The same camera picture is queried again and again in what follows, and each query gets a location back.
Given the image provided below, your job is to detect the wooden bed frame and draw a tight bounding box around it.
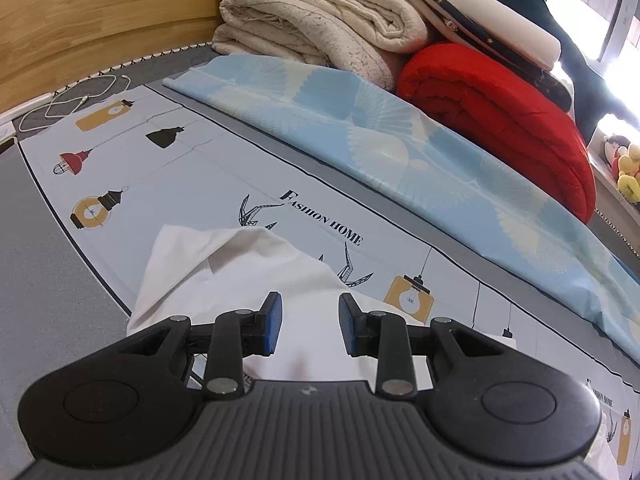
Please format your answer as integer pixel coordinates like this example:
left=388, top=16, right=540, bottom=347
left=0, top=0, right=236, bottom=117

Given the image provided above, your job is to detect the dark green cloth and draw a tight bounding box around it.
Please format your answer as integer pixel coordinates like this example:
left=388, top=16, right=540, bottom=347
left=460, top=0, right=623, bottom=142

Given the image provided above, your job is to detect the beige textured folded blanket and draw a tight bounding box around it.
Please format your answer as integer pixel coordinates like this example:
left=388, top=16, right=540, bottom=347
left=212, top=0, right=407, bottom=92

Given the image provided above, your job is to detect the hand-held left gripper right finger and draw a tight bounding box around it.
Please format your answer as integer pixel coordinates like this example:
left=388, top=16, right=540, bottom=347
left=338, top=292, right=503, bottom=400

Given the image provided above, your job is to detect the pile of plush toys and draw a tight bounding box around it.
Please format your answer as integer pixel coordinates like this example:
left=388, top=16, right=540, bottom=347
left=601, top=134, right=640, bottom=205

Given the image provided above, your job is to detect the light blue patterned sheet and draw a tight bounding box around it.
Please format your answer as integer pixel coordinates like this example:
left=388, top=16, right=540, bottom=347
left=164, top=54, right=640, bottom=342

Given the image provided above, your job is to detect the navy star-trimmed blanket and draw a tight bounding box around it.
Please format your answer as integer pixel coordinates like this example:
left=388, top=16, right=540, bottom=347
left=370, top=0, right=574, bottom=112

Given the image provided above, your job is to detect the grey bed cover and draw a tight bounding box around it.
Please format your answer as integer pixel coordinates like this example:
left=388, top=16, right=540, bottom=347
left=0, top=45, right=640, bottom=480

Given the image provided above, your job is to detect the red folded quilt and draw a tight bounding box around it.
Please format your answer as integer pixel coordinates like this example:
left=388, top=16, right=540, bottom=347
left=396, top=42, right=597, bottom=226

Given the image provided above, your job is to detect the white folded quilt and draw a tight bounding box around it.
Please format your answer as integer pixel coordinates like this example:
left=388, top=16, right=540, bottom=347
left=387, top=0, right=563, bottom=72

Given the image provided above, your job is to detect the cream folded blanket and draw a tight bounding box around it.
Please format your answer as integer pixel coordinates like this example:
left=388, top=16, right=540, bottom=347
left=219, top=0, right=432, bottom=54

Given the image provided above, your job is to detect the lamp and deer printed sheet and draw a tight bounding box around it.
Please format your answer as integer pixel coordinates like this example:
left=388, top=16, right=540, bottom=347
left=17, top=84, right=640, bottom=467

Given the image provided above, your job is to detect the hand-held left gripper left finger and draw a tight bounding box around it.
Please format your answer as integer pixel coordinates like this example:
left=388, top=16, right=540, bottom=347
left=117, top=291, right=284, bottom=401

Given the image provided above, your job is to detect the white charging cable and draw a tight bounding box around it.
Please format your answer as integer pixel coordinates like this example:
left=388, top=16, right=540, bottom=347
left=19, top=72, right=134, bottom=134

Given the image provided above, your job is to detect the white garment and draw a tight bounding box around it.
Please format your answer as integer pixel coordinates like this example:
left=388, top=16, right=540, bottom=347
left=126, top=226, right=433, bottom=392

